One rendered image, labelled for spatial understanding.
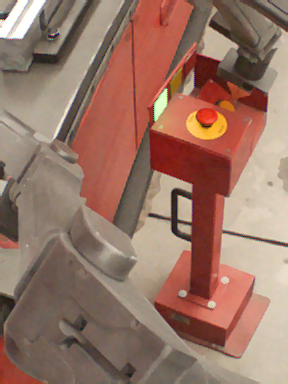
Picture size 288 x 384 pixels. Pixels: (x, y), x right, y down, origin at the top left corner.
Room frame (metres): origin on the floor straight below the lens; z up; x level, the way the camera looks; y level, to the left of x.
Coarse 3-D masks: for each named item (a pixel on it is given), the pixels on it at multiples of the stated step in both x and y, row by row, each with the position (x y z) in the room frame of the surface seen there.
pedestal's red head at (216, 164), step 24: (192, 48) 1.15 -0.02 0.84; (216, 72) 1.15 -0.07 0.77; (168, 96) 1.05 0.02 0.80; (192, 96) 1.14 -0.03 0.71; (216, 96) 1.12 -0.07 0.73; (264, 96) 1.10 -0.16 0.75; (168, 120) 1.01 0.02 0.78; (240, 120) 1.01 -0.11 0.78; (264, 120) 1.09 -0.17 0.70; (168, 144) 0.97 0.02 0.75; (192, 144) 0.96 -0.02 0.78; (216, 144) 0.95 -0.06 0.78; (240, 144) 0.96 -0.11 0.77; (168, 168) 0.97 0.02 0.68; (192, 168) 0.95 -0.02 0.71; (216, 168) 0.93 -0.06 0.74; (240, 168) 0.97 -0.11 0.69; (216, 192) 0.93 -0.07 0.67
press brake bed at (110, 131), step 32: (160, 0) 1.55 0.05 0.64; (128, 32) 1.30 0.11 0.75; (160, 32) 1.55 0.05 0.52; (192, 32) 2.07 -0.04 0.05; (128, 64) 1.29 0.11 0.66; (160, 64) 1.54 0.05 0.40; (96, 96) 1.10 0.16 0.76; (128, 96) 1.28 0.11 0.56; (96, 128) 1.08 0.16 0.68; (128, 128) 1.27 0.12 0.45; (96, 160) 1.07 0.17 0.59; (128, 160) 1.26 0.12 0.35; (96, 192) 1.05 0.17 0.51; (128, 192) 1.39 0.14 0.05; (128, 224) 1.28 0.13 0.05; (0, 320) 0.57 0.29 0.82; (0, 352) 0.54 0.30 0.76
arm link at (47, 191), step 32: (32, 160) 0.54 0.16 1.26; (64, 160) 0.53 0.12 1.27; (32, 192) 0.43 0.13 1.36; (64, 192) 0.44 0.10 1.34; (32, 224) 0.35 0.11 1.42; (64, 224) 0.35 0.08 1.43; (96, 224) 0.29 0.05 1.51; (32, 256) 0.29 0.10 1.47; (96, 256) 0.26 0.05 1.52; (128, 256) 0.27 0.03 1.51
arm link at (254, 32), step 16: (192, 0) 0.78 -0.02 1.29; (208, 0) 0.80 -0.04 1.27; (224, 0) 0.82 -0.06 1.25; (224, 16) 0.92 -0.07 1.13; (240, 16) 0.88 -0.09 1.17; (256, 16) 0.92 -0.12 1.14; (240, 32) 0.95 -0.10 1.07; (256, 32) 0.94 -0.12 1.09; (272, 32) 0.98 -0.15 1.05; (256, 48) 0.96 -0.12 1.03
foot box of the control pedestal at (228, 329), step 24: (168, 288) 1.05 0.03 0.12; (240, 288) 1.05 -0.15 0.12; (168, 312) 0.99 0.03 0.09; (192, 312) 0.98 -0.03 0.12; (216, 312) 0.98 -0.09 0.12; (240, 312) 1.02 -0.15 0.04; (264, 312) 1.03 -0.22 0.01; (192, 336) 0.96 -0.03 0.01; (216, 336) 0.94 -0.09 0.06; (240, 336) 0.96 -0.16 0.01
